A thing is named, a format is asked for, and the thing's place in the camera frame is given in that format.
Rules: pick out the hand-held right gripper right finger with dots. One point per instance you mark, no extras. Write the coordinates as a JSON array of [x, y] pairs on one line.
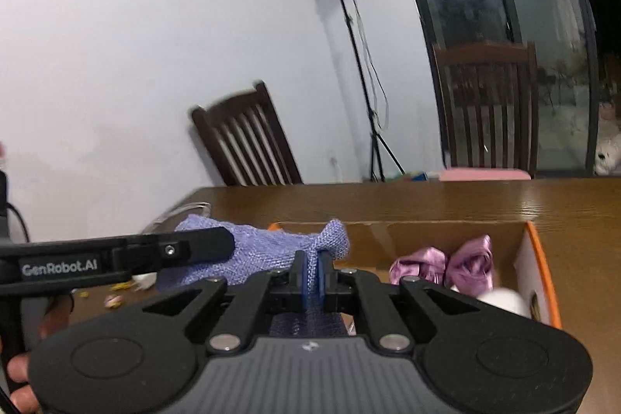
[[321, 282]]

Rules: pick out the pink cushion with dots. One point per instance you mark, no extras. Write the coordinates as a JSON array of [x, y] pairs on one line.
[[485, 174]]

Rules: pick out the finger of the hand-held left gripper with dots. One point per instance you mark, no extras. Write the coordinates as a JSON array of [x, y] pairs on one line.
[[194, 246]]

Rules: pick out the dark wooden slatted chair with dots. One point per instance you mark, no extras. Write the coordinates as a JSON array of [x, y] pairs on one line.
[[250, 142]]

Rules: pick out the white plush toy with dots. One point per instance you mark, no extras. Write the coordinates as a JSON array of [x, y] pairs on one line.
[[609, 152]]

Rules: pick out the red orange cardboard box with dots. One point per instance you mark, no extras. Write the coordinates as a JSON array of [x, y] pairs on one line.
[[538, 259]]

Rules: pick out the white plush ball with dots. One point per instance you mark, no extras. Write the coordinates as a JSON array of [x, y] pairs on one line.
[[504, 301]]

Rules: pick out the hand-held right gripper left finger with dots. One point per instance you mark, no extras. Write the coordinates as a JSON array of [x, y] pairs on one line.
[[302, 280]]

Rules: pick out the studio light on stand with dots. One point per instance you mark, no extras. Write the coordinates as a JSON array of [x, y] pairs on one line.
[[359, 69]]

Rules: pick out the white charger block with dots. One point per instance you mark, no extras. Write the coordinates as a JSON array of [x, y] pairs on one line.
[[144, 280]]

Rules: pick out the black framed sliding glass door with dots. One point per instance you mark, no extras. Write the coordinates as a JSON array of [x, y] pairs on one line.
[[509, 6]]

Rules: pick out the person's left hand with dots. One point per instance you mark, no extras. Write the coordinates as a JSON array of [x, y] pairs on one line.
[[17, 370]]

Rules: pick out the brown wooden slatted chair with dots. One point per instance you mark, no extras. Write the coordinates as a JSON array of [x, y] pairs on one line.
[[487, 113]]

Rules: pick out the purple knit cloth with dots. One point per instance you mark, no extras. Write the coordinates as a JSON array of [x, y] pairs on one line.
[[271, 251]]

